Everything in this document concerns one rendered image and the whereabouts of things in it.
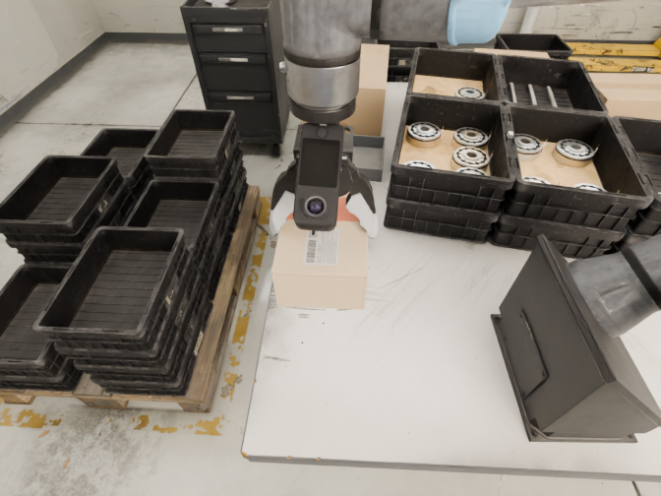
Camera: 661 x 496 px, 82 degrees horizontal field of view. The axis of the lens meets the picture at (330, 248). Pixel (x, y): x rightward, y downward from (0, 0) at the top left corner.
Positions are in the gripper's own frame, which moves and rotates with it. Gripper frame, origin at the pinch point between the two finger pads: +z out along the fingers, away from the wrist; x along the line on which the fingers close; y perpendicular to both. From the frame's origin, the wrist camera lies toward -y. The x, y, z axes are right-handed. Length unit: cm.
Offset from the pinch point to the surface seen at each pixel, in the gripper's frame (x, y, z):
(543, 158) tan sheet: -62, 62, 26
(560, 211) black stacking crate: -56, 36, 24
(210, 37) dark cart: 71, 178, 34
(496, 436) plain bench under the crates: -34, -13, 40
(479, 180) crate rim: -35, 38, 17
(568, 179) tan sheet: -66, 52, 27
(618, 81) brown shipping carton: -104, 110, 23
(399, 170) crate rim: -16.4, 41.9, 17.7
